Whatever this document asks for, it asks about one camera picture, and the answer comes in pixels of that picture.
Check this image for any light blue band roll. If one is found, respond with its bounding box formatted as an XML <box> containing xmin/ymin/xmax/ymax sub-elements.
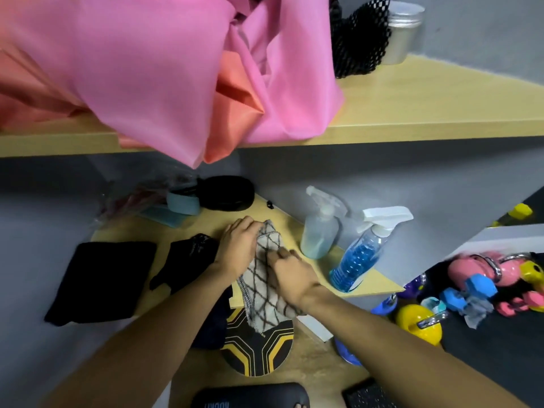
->
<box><xmin>166</xmin><ymin>191</ymin><xmax>201</xmax><ymax>216</ymax></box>

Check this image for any clear plastic bag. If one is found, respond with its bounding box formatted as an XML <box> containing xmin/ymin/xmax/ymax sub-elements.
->
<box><xmin>95</xmin><ymin>165</ymin><xmax>200</xmax><ymax>229</ymax></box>

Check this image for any person's right hand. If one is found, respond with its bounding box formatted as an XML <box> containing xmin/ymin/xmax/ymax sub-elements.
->
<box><xmin>266</xmin><ymin>248</ymin><xmax>323</xmax><ymax>309</ymax></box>

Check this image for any black glove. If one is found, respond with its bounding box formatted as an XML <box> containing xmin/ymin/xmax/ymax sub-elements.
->
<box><xmin>149</xmin><ymin>233</ymin><xmax>222</xmax><ymax>295</ymax></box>

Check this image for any blue dumbbell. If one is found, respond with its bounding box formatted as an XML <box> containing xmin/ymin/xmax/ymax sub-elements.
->
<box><xmin>439</xmin><ymin>274</ymin><xmax>499</xmax><ymax>313</ymax></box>

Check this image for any small yellow dumbbell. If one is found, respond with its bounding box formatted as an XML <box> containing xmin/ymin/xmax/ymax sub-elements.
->
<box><xmin>492</xmin><ymin>203</ymin><xmax>534</xmax><ymax>228</ymax></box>

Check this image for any purple kettlebell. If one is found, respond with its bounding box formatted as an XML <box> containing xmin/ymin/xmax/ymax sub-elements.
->
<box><xmin>397</xmin><ymin>273</ymin><xmax>427</xmax><ymax>300</ymax></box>

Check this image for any pink dumbbell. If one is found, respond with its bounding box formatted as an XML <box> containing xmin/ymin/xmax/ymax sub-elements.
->
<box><xmin>494</xmin><ymin>290</ymin><xmax>544</xmax><ymax>318</ymax></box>

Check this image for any silver metal tin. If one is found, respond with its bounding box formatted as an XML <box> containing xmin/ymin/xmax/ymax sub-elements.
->
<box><xmin>381</xmin><ymin>1</ymin><xmax>426</xmax><ymax>66</ymax></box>

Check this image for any dark navy cloth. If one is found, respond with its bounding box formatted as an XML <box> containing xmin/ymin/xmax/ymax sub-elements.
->
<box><xmin>190</xmin><ymin>284</ymin><xmax>234</xmax><ymax>351</ymax></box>

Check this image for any clear spray bottle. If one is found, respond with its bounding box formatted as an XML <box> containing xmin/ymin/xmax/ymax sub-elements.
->
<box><xmin>299</xmin><ymin>185</ymin><xmax>348</xmax><ymax>260</ymax></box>

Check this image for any black mesh bag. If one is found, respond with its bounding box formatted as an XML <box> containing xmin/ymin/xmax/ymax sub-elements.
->
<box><xmin>328</xmin><ymin>0</ymin><xmax>392</xmax><ymax>79</ymax></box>

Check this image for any black round case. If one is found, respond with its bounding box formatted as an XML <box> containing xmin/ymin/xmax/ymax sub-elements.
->
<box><xmin>196</xmin><ymin>176</ymin><xmax>256</xmax><ymax>212</ymax></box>

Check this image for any person's right forearm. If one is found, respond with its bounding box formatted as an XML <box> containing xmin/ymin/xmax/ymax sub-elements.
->
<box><xmin>297</xmin><ymin>284</ymin><xmax>530</xmax><ymax>408</ymax></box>

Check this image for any pink fabric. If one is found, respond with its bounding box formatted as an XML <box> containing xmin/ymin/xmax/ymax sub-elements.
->
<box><xmin>0</xmin><ymin>0</ymin><xmax>346</xmax><ymax>169</ymax></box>

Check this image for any yellow kettlebell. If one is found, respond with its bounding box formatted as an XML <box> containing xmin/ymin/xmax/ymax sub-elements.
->
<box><xmin>395</xmin><ymin>304</ymin><xmax>449</xmax><ymax>347</ymax></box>

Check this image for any blue kettlebell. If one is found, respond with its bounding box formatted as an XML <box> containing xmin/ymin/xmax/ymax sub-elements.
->
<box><xmin>370</xmin><ymin>293</ymin><xmax>399</xmax><ymax>316</ymax></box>

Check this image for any black folded cloth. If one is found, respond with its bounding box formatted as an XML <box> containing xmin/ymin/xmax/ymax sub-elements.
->
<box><xmin>44</xmin><ymin>241</ymin><xmax>158</xmax><ymax>327</ymax></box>

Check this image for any pink kettlebell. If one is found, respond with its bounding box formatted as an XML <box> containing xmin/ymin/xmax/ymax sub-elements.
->
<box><xmin>447</xmin><ymin>253</ymin><xmax>502</xmax><ymax>290</ymax></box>
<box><xmin>489</xmin><ymin>252</ymin><xmax>533</xmax><ymax>288</ymax></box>

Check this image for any wooden shelf board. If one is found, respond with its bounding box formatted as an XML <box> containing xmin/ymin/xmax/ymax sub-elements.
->
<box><xmin>0</xmin><ymin>54</ymin><xmax>544</xmax><ymax>158</ymax></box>

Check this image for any blue round weight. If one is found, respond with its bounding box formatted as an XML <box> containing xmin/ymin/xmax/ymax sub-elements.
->
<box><xmin>333</xmin><ymin>337</ymin><xmax>363</xmax><ymax>367</ymax></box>

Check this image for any white block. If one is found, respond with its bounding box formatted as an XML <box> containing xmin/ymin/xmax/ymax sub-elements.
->
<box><xmin>296</xmin><ymin>314</ymin><xmax>335</xmax><ymax>343</ymax></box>

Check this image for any black mesh mat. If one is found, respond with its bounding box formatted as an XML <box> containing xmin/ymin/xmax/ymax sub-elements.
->
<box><xmin>341</xmin><ymin>377</ymin><xmax>394</xmax><ymax>408</ymax></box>

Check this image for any person's left forearm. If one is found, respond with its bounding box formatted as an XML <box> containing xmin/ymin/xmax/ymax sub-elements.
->
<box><xmin>40</xmin><ymin>262</ymin><xmax>239</xmax><ymax>408</ymax></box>

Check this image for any white brown checked cloth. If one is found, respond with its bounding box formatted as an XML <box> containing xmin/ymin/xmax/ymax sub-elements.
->
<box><xmin>237</xmin><ymin>219</ymin><xmax>305</xmax><ymax>334</ymax></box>

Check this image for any person's left hand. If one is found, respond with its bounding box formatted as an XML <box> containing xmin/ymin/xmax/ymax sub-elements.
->
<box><xmin>214</xmin><ymin>216</ymin><xmax>267</xmax><ymax>280</ymax></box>

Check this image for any blue liquid spray bottle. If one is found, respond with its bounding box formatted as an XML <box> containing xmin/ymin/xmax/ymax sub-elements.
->
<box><xmin>329</xmin><ymin>206</ymin><xmax>414</xmax><ymax>293</ymax></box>

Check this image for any black yellow round disc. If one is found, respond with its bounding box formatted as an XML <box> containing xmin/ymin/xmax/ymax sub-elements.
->
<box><xmin>220</xmin><ymin>307</ymin><xmax>295</xmax><ymax>378</ymax></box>

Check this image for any black padded cushion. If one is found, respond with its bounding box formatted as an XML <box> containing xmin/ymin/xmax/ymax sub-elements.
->
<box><xmin>190</xmin><ymin>382</ymin><xmax>311</xmax><ymax>408</ymax></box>

